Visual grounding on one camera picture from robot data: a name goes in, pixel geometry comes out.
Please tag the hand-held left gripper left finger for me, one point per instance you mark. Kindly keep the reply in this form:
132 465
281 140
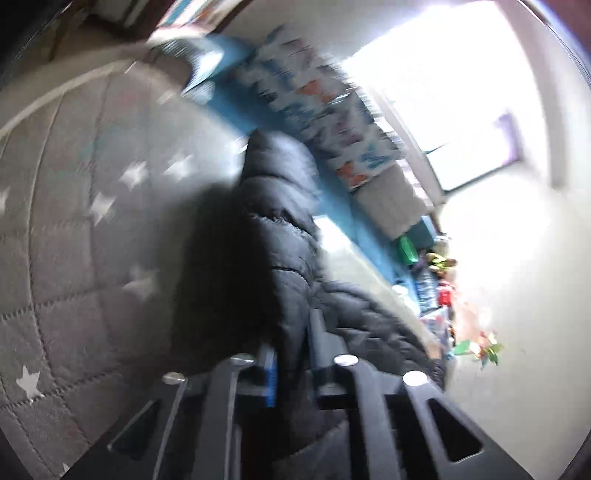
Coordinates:
271 379

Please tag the green flower pinwheel toy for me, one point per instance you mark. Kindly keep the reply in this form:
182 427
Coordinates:
480 350

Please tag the grey quilted star blanket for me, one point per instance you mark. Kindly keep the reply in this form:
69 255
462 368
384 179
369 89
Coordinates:
92 221

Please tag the clear plastic bottle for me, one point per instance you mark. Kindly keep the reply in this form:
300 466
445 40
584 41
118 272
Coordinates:
424 287

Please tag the butterfly print pillow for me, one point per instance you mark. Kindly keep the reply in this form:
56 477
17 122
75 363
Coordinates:
318 101

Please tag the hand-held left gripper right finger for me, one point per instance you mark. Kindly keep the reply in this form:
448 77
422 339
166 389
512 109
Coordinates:
318 344

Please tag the white pillow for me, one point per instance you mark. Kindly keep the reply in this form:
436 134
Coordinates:
392 203

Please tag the black puffer jacket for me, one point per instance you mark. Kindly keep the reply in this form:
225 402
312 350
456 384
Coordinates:
272 240

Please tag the yellow plush toy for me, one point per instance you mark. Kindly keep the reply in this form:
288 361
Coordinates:
441 264

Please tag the green plastic container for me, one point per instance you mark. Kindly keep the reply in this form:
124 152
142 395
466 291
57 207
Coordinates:
408 249

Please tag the red cup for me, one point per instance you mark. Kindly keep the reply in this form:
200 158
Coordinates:
445 295

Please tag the window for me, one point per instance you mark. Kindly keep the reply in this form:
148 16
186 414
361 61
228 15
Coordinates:
443 87

